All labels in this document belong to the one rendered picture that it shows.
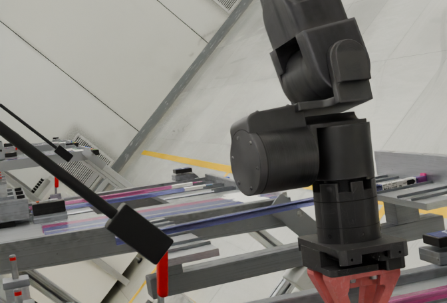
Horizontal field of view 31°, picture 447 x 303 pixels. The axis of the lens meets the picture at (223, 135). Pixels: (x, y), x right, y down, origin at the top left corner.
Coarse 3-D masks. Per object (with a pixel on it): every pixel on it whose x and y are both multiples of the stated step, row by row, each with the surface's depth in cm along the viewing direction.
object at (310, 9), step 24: (264, 0) 74; (288, 0) 71; (312, 0) 71; (336, 0) 72; (264, 24) 75; (288, 24) 71; (312, 24) 70; (336, 24) 71; (288, 48) 75; (312, 48) 69; (288, 72) 74; (312, 72) 70; (288, 96) 75; (312, 96) 72
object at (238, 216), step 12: (420, 180) 128; (276, 204) 123; (288, 204) 122; (300, 204) 123; (312, 204) 123; (216, 216) 120; (228, 216) 120; (240, 216) 120; (252, 216) 121; (168, 228) 117; (180, 228) 118; (192, 228) 118; (120, 240) 115
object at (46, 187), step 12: (0, 144) 669; (36, 144) 693; (48, 144) 649; (60, 144) 651; (12, 180) 637; (48, 180) 682; (108, 180) 659; (36, 192) 680; (48, 192) 649; (60, 192) 652; (72, 192) 655; (96, 192) 656
